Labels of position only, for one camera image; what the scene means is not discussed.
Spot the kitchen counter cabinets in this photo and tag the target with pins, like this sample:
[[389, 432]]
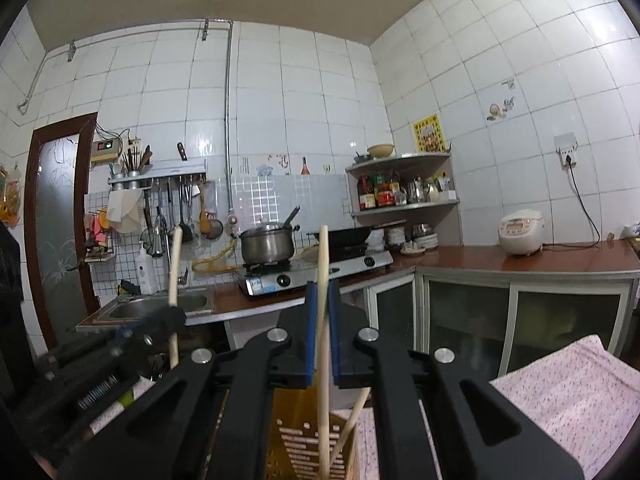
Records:
[[499, 312]]

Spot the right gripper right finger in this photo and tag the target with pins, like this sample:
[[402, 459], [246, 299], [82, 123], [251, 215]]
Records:
[[436, 420]]

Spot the steel sink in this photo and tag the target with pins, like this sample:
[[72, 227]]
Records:
[[193, 301]]

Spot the wall power socket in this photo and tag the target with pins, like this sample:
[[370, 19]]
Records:
[[566, 147]]

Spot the gas stove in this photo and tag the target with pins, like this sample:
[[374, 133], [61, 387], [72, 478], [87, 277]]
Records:
[[293, 274]]

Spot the wall utensil rack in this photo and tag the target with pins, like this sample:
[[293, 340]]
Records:
[[202, 138]]

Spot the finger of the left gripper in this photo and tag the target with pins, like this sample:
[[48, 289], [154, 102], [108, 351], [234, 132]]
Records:
[[150, 324]]

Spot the wooden chopstick three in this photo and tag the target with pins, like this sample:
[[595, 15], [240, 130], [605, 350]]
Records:
[[350, 424]]

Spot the steel cooking pot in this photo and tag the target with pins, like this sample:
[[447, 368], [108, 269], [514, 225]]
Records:
[[271, 242]]

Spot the white rice cooker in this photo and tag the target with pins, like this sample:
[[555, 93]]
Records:
[[522, 232]]

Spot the yellow slotted utensil holder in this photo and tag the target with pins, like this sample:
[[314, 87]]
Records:
[[292, 449]]

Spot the corner shelf with bottles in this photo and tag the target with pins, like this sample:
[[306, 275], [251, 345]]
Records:
[[415, 188]]

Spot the wooden chopstick four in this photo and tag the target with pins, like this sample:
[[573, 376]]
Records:
[[324, 359]]

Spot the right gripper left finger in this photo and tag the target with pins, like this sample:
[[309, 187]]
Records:
[[207, 418]]

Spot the black wok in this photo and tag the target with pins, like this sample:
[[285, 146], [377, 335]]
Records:
[[347, 244]]

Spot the floral pink tablecloth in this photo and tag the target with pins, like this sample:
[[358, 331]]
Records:
[[585, 399]]

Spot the wooden chopstick five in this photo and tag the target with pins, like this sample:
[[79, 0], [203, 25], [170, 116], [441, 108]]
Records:
[[173, 292]]

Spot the wooden glass door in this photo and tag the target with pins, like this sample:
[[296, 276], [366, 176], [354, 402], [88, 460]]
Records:
[[57, 177]]

